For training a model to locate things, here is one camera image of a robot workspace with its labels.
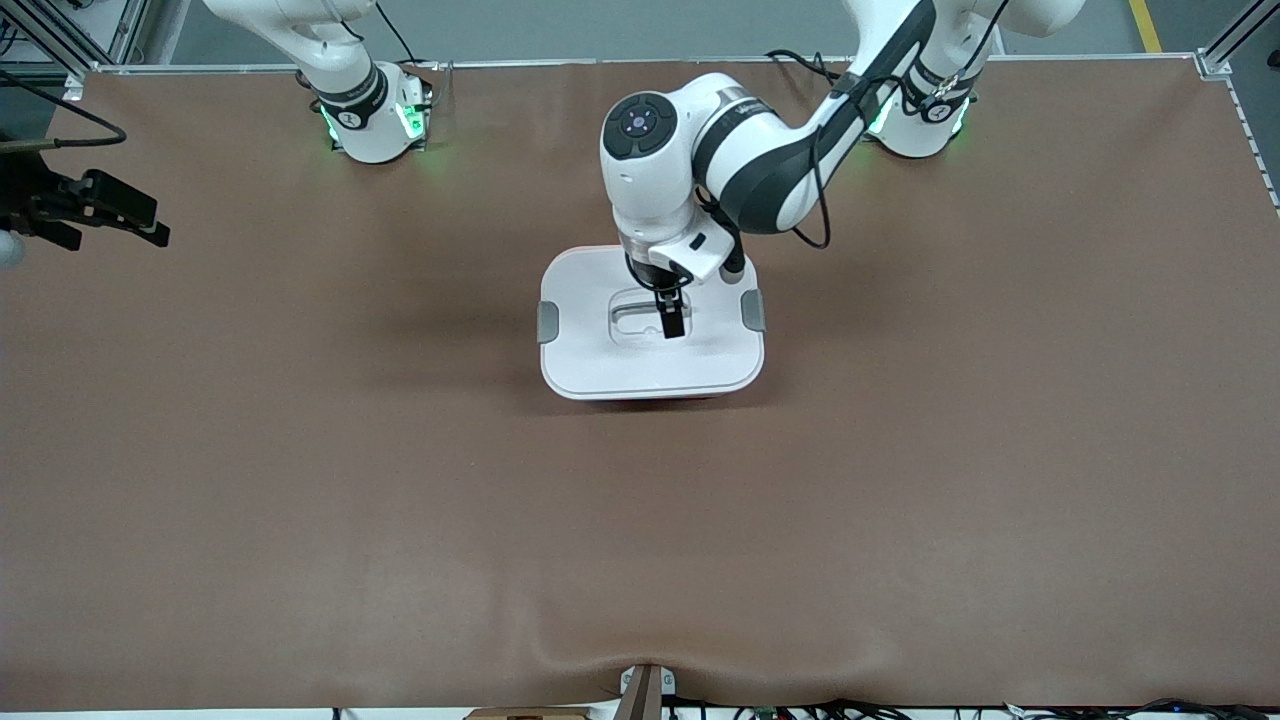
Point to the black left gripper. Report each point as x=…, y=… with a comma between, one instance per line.
x=647, y=272

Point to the aluminium frame profile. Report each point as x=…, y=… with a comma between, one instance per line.
x=1225, y=45
x=60, y=40

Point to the metal table edge rail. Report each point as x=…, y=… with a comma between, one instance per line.
x=560, y=60

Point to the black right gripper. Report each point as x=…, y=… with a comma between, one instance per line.
x=22, y=200

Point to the white box lid grey latches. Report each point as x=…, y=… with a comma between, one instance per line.
x=650, y=365

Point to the metal table clamp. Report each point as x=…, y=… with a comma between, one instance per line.
x=645, y=695

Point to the pink plastic box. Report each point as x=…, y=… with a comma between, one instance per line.
x=660, y=399

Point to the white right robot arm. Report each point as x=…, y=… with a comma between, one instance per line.
x=370, y=130

